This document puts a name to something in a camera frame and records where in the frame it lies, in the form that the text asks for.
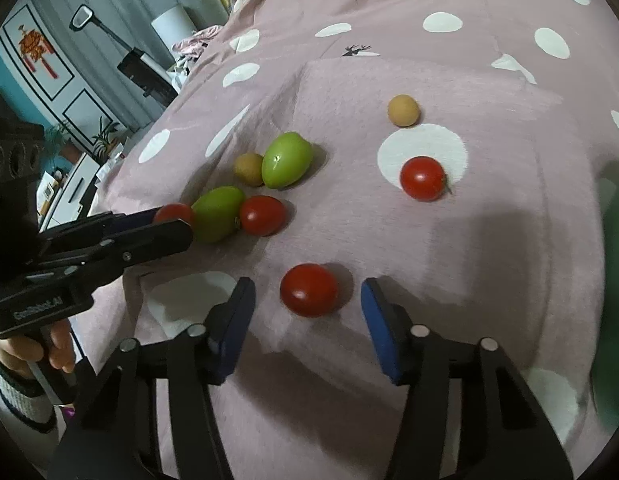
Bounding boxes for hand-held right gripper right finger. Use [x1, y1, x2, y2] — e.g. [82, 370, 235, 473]
[360, 277, 575, 480]

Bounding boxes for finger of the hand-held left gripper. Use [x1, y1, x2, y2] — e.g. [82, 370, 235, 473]
[20, 218, 195, 303]
[38, 206, 163, 257]

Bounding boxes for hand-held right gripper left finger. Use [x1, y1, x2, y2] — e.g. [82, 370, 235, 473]
[52, 276, 258, 480]

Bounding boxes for red tomato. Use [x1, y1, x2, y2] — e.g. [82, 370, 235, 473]
[153, 203, 195, 228]
[280, 263, 339, 318]
[238, 195, 287, 237]
[399, 156, 453, 203]

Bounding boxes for green mango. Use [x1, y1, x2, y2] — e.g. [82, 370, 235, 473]
[261, 131, 313, 191]
[191, 186, 246, 244]

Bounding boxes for green bowl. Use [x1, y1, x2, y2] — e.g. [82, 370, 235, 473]
[587, 160, 619, 433]

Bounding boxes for person's left hand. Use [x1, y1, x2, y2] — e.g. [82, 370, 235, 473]
[0, 319, 75, 381]

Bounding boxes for white cabinet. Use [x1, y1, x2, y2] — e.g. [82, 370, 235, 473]
[40, 152, 106, 231]

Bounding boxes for potted plant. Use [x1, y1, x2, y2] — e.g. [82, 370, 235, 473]
[92, 117, 121, 161]
[44, 122, 80, 161]

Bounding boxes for brown longan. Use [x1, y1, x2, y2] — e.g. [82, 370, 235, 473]
[387, 94, 420, 127]
[234, 153, 265, 187]

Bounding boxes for pink polka dot blanket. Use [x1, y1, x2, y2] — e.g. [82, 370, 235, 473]
[92, 0, 619, 480]

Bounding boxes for white panelled door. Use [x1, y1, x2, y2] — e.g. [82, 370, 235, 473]
[0, 0, 133, 136]

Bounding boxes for black stick vacuum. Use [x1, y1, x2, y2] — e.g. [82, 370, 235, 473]
[70, 5, 180, 106]

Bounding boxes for red knot decoration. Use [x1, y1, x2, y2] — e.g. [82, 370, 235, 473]
[18, 22, 58, 78]

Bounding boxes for pink clothes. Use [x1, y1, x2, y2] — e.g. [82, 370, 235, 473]
[172, 25, 225, 58]

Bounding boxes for white cylindrical appliance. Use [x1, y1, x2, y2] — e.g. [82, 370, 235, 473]
[151, 5, 196, 56]

